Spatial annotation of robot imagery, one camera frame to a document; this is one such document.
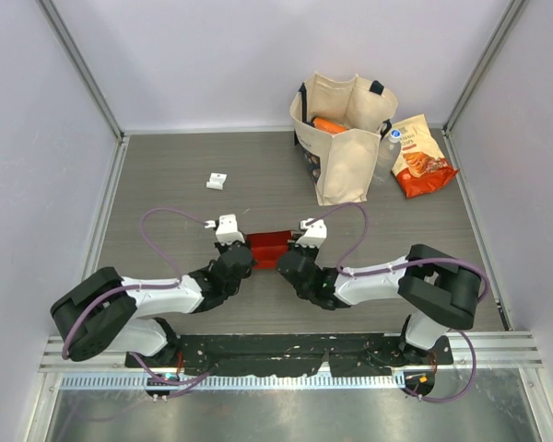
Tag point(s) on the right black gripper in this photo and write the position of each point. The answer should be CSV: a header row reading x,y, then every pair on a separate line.
x,y
313,250

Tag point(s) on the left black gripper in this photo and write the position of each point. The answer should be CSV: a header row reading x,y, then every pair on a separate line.
x,y
222,247

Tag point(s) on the red cardboard paper box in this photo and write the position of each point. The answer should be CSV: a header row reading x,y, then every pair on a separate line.
x,y
268,247

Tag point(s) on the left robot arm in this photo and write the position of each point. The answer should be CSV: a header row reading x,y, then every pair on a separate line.
x,y
108,311

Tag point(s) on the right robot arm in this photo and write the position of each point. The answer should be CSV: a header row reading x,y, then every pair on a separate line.
x,y
444,291

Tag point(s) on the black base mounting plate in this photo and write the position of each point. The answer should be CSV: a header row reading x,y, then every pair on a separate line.
x,y
295,355

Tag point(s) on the beige canvas tote bag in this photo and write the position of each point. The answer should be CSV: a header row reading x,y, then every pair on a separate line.
x,y
342,165

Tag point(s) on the orange item in bag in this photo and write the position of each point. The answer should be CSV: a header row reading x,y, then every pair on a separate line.
x,y
327,126

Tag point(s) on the clear plastic water bottle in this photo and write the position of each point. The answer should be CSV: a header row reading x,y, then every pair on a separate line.
x,y
389,150

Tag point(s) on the orange chips bag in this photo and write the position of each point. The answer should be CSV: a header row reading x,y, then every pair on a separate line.
x,y
421,167

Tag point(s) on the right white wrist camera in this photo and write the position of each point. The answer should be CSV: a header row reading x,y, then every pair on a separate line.
x,y
313,233

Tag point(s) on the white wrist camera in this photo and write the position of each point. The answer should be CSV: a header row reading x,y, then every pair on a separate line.
x,y
226,229
313,233

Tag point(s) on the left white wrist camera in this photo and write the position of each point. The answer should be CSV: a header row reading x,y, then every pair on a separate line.
x,y
226,229

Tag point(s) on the small white plastic bracket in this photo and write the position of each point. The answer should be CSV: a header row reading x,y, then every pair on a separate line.
x,y
216,181

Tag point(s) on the slotted cable duct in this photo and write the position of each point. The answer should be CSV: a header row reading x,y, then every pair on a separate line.
x,y
142,381

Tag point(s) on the left aluminium frame post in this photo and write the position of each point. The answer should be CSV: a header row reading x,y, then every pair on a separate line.
x,y
77,60

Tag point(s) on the aluminium frame post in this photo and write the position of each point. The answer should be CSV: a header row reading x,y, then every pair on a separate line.
x,y
77,60
507,22

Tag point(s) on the right aluminium frame post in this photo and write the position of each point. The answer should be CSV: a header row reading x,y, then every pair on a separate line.
x,y
507,22

